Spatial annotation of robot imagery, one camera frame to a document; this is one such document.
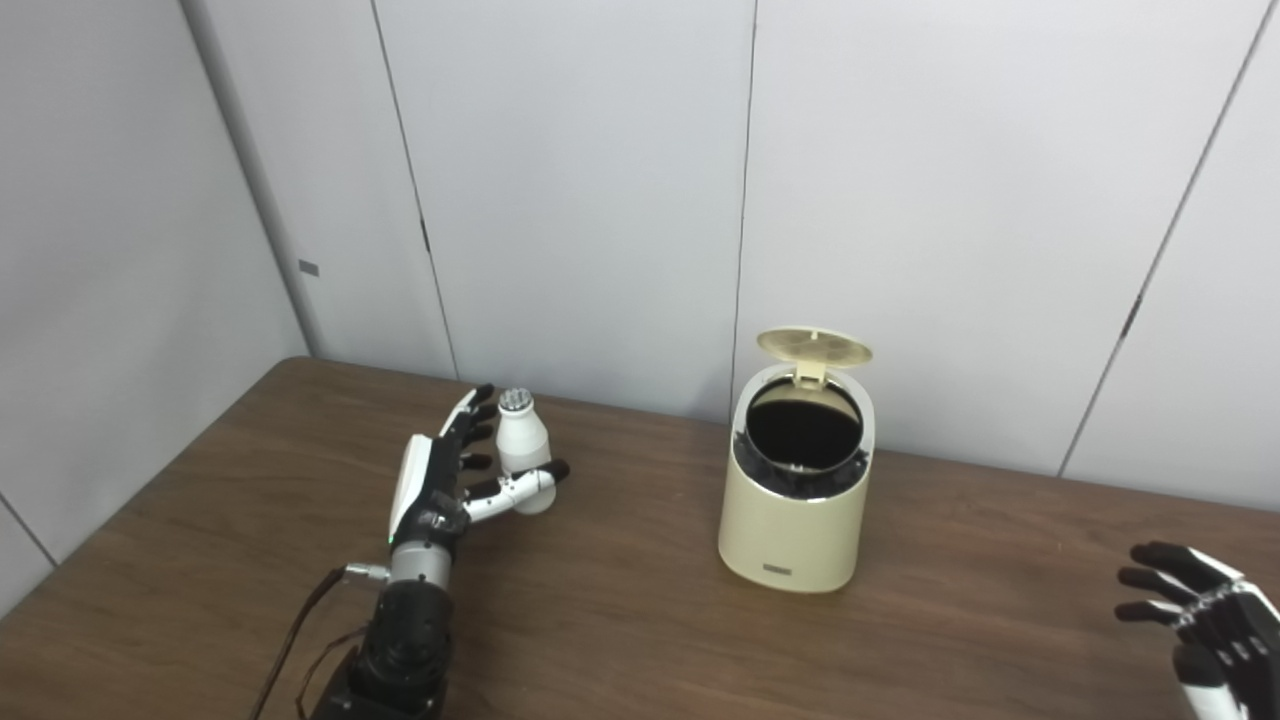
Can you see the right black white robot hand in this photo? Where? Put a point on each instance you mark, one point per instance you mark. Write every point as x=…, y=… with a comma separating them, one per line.
x=1240, y=630

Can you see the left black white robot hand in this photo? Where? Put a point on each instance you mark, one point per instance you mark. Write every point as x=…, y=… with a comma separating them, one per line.
x=430, y=500

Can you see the small white plastic bottle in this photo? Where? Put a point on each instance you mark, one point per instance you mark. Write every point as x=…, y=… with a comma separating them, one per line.
x=522, y=440

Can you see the cream-colored lidded bin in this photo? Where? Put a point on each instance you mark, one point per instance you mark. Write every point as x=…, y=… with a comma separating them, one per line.
x=790, y=535

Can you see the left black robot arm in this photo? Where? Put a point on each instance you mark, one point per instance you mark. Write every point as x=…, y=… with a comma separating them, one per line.
x=410, y=640

